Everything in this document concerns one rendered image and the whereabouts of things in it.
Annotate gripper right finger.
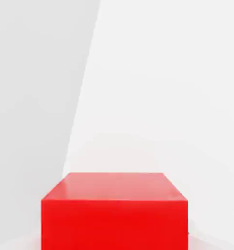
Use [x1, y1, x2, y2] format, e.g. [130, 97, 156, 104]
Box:
[188, 231, 214, 250]

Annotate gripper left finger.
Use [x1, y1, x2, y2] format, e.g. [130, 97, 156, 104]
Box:
[9, 235, 42, 250]

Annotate small red cube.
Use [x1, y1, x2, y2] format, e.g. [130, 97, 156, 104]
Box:
[41, 172, 189, 250]

